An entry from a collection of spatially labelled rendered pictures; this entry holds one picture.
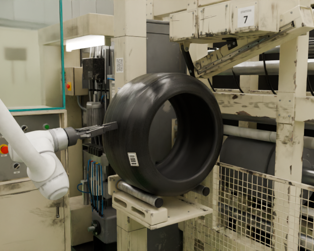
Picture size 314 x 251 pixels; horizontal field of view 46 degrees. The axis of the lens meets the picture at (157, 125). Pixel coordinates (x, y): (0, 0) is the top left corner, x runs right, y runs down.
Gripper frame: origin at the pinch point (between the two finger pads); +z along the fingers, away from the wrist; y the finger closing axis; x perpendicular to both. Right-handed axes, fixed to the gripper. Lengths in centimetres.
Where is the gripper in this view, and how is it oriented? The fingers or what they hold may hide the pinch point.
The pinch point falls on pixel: (109, 126)
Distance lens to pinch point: 158.9
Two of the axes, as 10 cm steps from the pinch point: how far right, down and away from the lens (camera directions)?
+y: -5.8, -1.0, 8.1
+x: 1.2, 9.7, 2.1
